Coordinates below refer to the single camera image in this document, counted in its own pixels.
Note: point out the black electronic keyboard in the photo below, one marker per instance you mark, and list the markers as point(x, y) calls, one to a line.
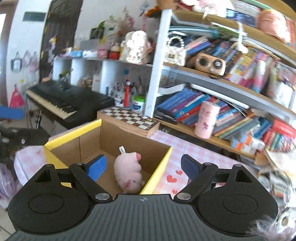
point(69, 105)

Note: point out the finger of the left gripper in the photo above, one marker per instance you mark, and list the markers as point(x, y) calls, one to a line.
point(19, 137)

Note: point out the yellow cardboard box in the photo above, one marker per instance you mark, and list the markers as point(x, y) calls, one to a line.
point(82, 144)

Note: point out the white cream jar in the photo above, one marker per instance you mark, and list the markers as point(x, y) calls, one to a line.
point(138, 104)

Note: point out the wooden retro radio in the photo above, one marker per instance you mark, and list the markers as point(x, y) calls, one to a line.
point(210, 64)

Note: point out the pink plush pig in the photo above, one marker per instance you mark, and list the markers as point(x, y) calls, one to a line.
point(127, 171)

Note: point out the pink cylindrical container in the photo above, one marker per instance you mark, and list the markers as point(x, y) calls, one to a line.
point(207, 118)

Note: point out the white bookshelf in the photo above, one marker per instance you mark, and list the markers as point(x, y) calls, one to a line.
point(216, 86)

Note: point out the floral plush doll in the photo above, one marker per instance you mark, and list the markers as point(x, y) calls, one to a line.
point(135, 48)

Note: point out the row of leaning books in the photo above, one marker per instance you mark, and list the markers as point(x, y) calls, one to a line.
point(222, 118)

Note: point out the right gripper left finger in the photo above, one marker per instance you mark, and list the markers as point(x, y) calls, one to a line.
point(85, 177)

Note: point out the stack of papers and books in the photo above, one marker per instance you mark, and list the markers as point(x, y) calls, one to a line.
point(278, 168)

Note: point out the red dictionary book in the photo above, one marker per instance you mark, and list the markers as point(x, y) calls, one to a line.
point(283, 129)

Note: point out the wooden chessboard box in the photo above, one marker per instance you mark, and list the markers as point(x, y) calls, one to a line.
point(129, 121)

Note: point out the white quilted handbag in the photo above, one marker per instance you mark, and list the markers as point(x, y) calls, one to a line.
point(175, 55)

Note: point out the orange blue box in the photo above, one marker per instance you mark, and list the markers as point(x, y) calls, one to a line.
point(235, 144)
point(251, 141)

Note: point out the upper orange blue box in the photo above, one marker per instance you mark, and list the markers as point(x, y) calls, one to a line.
point(251, 141)

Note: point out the lower orange blue box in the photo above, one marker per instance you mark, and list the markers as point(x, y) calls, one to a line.
point(235, 144)

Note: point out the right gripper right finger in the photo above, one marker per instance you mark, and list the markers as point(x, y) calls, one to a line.
point(201, 176)

